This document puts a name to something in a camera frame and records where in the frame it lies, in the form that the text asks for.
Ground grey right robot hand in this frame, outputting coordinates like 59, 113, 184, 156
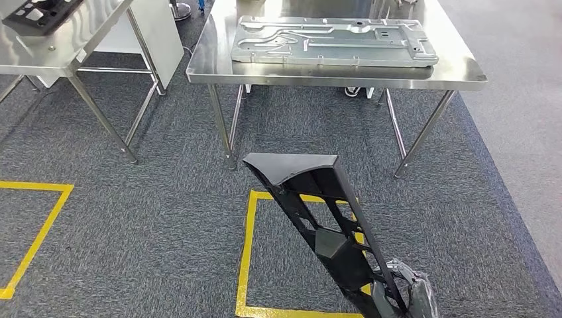
370, 258, 440, 318

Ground long black plastic car part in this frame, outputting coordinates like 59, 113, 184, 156
242, 152, 412, 318

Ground stainless steel workbench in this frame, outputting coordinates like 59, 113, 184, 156
185, 0, 488, 179

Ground black plastic part with cutouts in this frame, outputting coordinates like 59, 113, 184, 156
1, 0, 85, 37

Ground yellow floor tape square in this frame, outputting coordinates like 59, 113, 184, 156
235, 189, 373, 318

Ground stamped grey metal plate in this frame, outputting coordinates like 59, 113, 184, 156
230, 15, 440, 69

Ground chrome barrier stanchion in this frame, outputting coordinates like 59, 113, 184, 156
168, 0, 193, 22

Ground white cabinet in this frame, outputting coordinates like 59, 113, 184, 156
34, 0, 186, 95

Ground stainless steel side table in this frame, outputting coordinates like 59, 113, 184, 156
0, 0, 168, 166

